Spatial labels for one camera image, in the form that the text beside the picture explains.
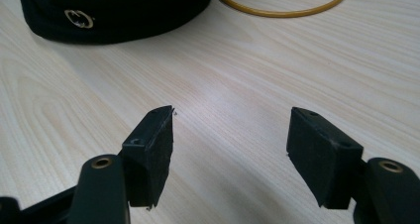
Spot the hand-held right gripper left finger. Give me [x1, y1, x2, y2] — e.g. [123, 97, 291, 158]
[118, 105, 175, 209]

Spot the black hat with metal emblem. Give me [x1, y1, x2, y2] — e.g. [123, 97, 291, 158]
[15, 0, 215, 46]

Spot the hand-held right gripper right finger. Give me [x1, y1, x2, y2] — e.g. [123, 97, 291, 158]
[285, 106, 365, 210]

